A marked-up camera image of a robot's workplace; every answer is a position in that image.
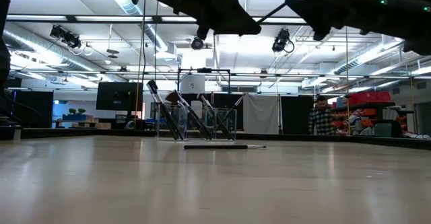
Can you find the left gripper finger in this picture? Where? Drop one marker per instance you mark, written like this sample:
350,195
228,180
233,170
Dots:
229,19

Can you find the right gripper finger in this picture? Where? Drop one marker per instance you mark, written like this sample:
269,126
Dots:
313,13

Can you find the clear acrylic organizer box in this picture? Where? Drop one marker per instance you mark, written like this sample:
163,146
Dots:
193,135

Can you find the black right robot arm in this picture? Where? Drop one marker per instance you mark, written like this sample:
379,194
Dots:
421,22

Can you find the round black ceiling light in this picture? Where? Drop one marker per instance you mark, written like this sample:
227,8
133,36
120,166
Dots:
197,43

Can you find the black stage light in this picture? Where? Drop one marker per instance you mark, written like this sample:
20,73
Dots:
71,41
280,42

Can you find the white numbered sign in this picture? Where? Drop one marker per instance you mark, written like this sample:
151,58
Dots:
192,84

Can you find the red storage bin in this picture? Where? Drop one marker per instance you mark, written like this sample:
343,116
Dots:
370,98

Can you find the black overhead rig beam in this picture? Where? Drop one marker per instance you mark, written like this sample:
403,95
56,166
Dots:
72,19

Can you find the white hanging curtain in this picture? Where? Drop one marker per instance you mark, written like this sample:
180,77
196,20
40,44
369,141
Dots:
262,113

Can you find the black partition panel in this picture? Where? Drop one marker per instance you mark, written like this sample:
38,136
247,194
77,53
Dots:
35,109
296,116

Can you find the person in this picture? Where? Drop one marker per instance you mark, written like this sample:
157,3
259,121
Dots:
321,119

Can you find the storage shelf with bins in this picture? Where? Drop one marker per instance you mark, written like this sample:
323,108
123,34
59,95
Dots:
387,123

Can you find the small green potted plant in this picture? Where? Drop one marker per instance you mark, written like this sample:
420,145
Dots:
72,111
81,111

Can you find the wooden crate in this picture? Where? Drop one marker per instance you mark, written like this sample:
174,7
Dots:
100,125

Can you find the black background rig frame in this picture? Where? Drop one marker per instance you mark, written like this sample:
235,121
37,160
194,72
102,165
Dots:
204,70

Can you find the large black wall display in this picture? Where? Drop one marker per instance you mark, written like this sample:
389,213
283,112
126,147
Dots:
118,96

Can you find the small white post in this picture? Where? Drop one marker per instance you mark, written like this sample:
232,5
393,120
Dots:
17,133

